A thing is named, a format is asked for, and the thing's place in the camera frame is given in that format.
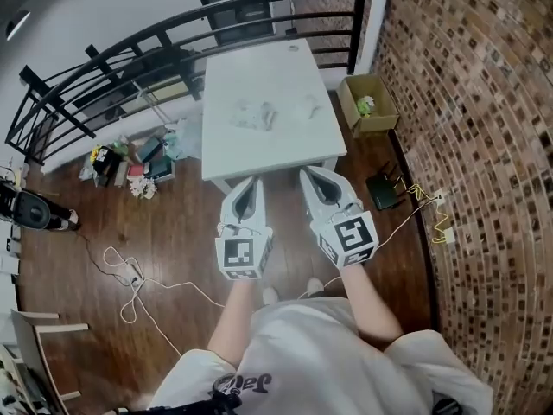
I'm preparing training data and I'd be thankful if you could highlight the person's right forearm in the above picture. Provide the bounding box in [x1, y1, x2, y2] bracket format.
[340, 260, 405, 355]

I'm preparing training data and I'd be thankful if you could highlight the open cardboard box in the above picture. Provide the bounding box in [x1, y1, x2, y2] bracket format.
[337, 73, 401, 139]

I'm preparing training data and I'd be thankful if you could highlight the black cabinet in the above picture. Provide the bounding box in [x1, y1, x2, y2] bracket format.
[191, 0, 276, 46]

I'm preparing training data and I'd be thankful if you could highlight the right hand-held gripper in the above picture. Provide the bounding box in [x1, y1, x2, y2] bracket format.
[298, 165, 381, 271]

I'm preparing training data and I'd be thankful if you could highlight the black router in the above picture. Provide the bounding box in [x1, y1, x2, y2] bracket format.
[365, 161, 408, 212]

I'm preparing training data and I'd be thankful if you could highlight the green flat box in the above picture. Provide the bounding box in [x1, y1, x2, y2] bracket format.
[144, 160, 176, 184]

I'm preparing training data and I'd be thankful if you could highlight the wooden chair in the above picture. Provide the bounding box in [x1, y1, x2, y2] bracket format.
[9, 308, 90, 415]

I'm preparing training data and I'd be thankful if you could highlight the black metal railing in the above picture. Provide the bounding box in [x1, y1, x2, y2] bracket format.
[4, 0, 374, 166]

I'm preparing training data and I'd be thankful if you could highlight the white plastic bag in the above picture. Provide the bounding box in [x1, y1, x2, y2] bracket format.
[170, 117, 204, 162]

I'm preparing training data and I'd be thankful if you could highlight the long white cable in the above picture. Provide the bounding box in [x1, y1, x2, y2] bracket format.
[102, 245, 226, 359]

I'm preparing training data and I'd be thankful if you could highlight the person's left forearm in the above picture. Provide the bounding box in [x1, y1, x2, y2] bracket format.
[207, 279, 257, 367]

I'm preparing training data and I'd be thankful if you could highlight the black box with yellow flowers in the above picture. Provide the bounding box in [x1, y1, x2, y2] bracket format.
[89, 144, 122, 176]

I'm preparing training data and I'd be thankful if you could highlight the black harness strap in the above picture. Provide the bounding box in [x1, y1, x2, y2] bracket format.
[115, 386, 244, 415]

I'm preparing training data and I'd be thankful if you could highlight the thin white cable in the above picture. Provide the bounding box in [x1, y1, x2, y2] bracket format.
[296, 199, 437, 300]

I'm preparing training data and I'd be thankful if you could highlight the white power strip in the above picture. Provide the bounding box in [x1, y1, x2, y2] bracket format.
[122, 260, 143, 285]

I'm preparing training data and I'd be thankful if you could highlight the yellow cable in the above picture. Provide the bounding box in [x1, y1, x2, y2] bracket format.
[404, 182, 454, 245]

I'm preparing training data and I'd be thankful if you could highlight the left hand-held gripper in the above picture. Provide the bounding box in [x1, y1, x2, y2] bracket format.
[214, 175, 276, 283]

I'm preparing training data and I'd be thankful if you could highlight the person's white printed t-shirt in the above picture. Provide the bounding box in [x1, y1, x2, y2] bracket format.
[148, 296, 494, 415]

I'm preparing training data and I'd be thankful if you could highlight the white flower bunch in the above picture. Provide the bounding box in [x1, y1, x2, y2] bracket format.
[129, 176, 159, 201]

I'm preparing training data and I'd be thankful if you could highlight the white wet wipe pack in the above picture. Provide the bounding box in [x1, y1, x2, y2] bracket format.
[231, 99, 278, 132]

